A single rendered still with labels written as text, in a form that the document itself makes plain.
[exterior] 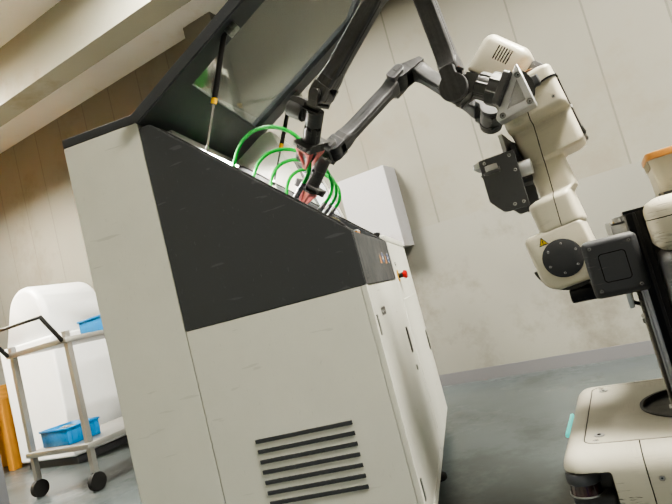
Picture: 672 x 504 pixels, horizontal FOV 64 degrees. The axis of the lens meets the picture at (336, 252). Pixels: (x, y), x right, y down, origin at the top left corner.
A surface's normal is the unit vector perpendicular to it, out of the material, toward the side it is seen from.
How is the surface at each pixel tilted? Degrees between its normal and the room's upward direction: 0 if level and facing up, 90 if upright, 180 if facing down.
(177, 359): 90
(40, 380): 90
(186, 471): 90
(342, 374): 90
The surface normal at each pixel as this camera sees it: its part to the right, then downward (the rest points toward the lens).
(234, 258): -0.23, -0.03
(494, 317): -0.47, 0.04
